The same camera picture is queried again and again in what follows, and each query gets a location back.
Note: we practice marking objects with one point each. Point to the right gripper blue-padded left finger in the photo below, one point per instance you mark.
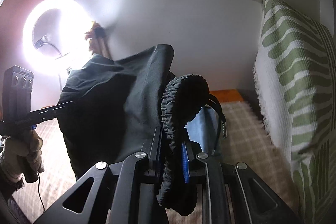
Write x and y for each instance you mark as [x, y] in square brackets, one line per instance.
[153, 148]

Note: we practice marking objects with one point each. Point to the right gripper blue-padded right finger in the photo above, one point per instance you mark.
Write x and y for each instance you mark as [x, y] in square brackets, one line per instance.
[192, 162]

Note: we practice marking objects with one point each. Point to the black pants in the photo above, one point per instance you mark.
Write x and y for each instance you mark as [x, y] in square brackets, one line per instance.
[119, 104]

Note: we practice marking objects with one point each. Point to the gloved left hand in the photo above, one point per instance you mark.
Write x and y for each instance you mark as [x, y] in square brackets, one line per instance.
[13, 154]

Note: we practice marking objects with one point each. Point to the folded light blue cloth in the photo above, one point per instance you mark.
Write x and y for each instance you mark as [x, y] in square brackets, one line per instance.
[203, 129]

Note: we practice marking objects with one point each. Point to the green striped white blanket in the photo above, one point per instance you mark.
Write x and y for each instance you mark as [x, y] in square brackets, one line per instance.
[295, 81]

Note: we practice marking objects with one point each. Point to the ring light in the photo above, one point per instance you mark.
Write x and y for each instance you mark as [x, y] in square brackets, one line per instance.
[53, 35]

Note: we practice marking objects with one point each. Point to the colourful items by ring light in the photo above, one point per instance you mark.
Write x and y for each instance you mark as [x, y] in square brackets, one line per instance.
[98, 43]

